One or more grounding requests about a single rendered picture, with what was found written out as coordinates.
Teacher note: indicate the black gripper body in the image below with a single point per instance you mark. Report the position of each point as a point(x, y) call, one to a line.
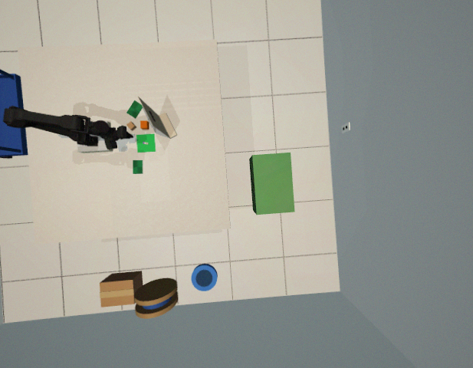
point(112, 132)

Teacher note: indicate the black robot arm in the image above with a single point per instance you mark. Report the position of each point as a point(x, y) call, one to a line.
point(71, 126)

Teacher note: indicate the green square marking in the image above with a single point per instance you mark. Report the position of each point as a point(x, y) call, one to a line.
point(148, 138)

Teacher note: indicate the beige panel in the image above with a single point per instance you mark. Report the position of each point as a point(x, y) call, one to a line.
point(162, 122)

